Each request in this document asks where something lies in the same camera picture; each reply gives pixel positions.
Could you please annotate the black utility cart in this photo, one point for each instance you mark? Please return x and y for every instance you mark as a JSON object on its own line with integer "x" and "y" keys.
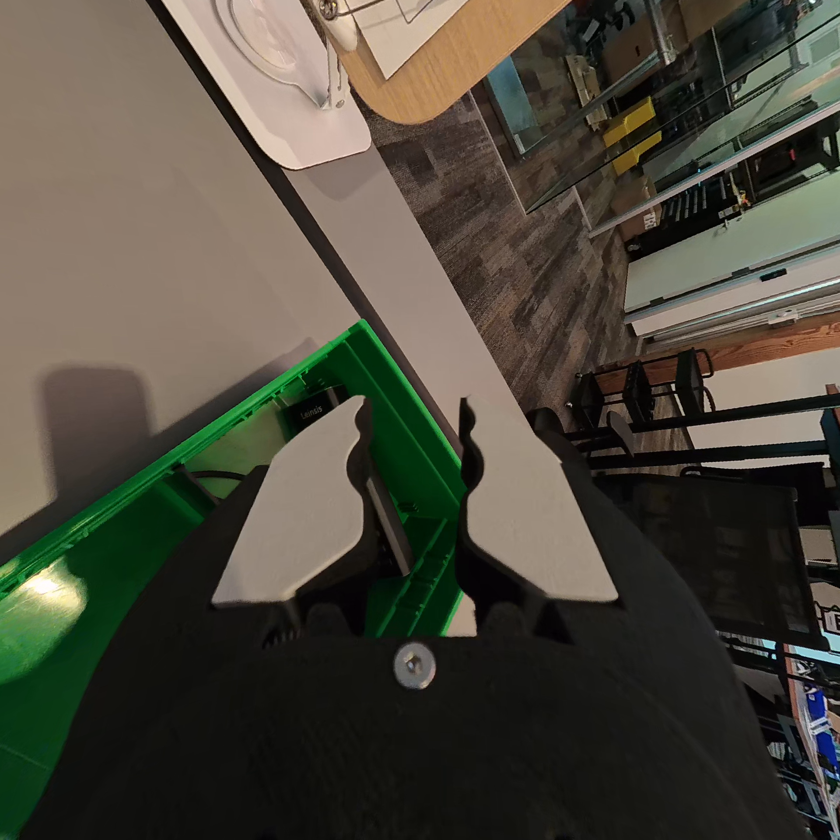
{"x": 640, "y": 394}

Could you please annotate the wooden display board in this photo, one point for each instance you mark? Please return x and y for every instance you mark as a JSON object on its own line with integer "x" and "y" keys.
{"x": 446, "y": 85}

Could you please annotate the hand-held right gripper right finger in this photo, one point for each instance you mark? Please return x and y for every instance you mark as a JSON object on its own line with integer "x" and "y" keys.
{"x": 538, "y": 525}

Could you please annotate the white door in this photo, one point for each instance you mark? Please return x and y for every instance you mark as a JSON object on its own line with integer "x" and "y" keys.
{"x": 722, "y": 262}

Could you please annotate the green plastic bin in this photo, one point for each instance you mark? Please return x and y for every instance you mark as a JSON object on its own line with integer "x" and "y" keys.
{"x": 98, "y": 590}

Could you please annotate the yellow plastic box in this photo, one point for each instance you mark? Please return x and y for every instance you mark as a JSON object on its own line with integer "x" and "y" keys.
{"x": 640, "y": 156}
{"x": 628, "y": 123}

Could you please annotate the black usb hub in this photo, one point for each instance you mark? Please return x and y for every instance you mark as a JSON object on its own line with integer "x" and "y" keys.
{"x": 312, "y": 413}

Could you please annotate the cardboard box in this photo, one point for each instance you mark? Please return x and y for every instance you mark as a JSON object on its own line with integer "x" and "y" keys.
{"x": 638, "y": 210}

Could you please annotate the black office chair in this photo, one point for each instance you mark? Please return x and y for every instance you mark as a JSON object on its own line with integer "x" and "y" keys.
{"x": 709, "y": 558}

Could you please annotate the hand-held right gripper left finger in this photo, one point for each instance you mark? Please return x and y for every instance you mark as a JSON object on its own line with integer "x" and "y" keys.
{"x": 295, "y": 525}

